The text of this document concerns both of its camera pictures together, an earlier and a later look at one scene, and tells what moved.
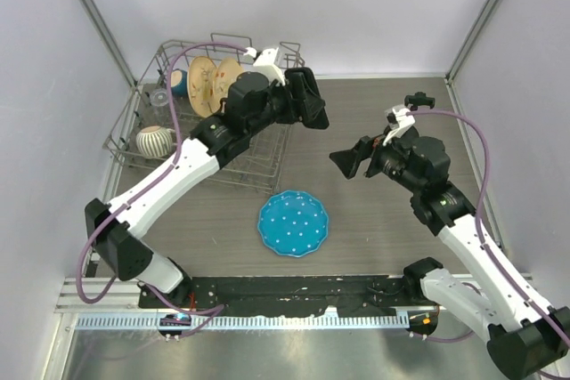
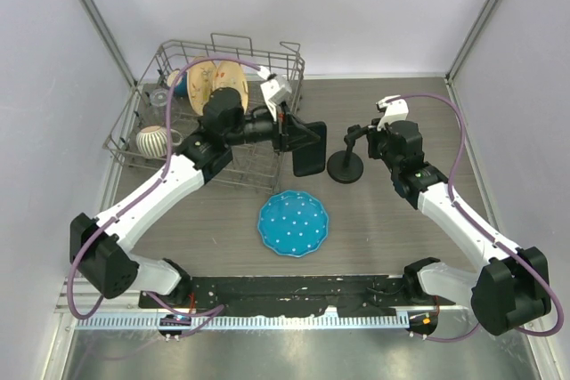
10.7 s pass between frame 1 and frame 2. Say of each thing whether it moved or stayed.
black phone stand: moved
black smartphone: moved
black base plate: stayed
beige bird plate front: stayed
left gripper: moved
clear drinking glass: stayed
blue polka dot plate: stayed
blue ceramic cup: stayed
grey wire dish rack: stayed
